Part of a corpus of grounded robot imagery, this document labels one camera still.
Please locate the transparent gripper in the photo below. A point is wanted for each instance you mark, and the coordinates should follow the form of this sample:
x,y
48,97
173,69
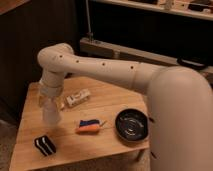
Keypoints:
x,y
46,93

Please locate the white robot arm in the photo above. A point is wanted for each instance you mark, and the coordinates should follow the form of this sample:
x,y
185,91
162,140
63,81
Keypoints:
x,y
179,103

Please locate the black white striped eraser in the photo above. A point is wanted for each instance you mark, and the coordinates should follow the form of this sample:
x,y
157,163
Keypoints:
x,y
45,145

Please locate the blue black sponge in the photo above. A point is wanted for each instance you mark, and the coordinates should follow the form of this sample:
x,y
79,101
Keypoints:
x,y
88,122

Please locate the orange carrot toy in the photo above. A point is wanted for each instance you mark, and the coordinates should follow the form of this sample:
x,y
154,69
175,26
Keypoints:
x,y
88,129

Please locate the wooden low table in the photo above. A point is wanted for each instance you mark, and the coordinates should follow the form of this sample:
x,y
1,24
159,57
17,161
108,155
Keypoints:
x,y
105,103

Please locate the metal vertical pole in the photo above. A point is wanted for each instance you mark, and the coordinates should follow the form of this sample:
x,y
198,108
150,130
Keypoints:
x,y
90,33

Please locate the black round pan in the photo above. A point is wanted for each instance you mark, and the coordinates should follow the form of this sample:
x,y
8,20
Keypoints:
x,y
131,125

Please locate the wooden shelf rail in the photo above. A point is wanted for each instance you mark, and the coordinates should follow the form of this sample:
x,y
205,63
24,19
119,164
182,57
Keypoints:
x,y
109,50

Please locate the black handle on shelf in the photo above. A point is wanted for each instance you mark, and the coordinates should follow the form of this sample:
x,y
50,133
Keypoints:
x,y
198,67

